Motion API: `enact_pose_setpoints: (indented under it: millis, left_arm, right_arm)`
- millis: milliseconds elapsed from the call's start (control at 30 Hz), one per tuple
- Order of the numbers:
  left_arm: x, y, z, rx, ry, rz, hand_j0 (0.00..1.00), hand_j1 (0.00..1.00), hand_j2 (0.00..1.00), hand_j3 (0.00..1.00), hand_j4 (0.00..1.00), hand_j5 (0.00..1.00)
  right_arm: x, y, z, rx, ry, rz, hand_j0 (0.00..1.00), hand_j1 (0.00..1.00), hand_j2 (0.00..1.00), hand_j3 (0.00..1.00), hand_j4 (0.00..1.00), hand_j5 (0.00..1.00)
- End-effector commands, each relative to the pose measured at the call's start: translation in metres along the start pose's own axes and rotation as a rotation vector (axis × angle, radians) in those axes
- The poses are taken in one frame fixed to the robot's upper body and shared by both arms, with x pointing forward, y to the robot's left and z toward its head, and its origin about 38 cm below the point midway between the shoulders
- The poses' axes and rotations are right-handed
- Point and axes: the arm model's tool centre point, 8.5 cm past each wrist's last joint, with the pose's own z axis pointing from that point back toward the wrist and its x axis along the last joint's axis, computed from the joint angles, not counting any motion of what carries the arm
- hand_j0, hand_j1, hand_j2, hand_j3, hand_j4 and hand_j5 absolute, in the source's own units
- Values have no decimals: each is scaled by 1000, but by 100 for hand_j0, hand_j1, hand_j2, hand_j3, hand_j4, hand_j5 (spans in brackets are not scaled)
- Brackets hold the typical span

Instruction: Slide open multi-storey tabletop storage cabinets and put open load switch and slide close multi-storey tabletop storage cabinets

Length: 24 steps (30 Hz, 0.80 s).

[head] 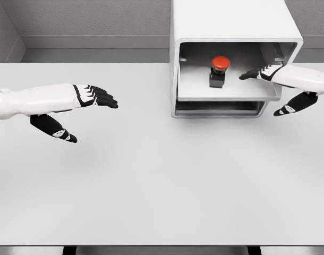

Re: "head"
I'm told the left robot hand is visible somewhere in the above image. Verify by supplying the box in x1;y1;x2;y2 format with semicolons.
19;83;120;145

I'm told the grey cabinet drawer tray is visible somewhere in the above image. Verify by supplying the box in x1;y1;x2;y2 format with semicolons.
175;101;267;116
177;57;283;103

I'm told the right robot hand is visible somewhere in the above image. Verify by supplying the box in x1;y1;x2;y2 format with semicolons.
238;64;322;117

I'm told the red button load switch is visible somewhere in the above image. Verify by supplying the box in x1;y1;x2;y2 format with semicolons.
209;55;231;89

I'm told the white tabletop storage cabinet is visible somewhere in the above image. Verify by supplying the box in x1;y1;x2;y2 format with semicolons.
170;0;304;120

